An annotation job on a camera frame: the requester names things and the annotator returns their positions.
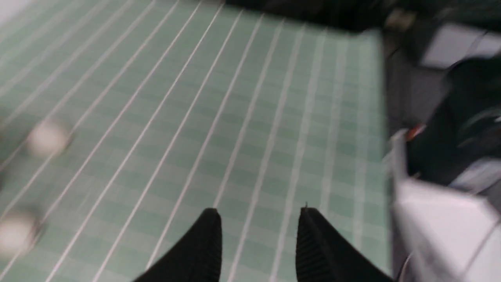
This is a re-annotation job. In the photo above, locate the white ball logo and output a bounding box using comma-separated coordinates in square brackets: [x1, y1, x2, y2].
[26, 119, 72, 157]

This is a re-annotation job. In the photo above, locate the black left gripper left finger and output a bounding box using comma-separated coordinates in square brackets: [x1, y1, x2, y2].
[135, 208, 223, 282]

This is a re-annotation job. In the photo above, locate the white ball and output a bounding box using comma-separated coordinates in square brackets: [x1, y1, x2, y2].
[0, 212, 40, 259]

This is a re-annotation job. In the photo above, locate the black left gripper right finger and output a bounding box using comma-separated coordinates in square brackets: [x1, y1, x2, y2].
[296, 208, 393, 282]

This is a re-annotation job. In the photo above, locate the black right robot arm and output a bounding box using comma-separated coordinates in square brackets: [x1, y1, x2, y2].
[406, 56, 501, 186]

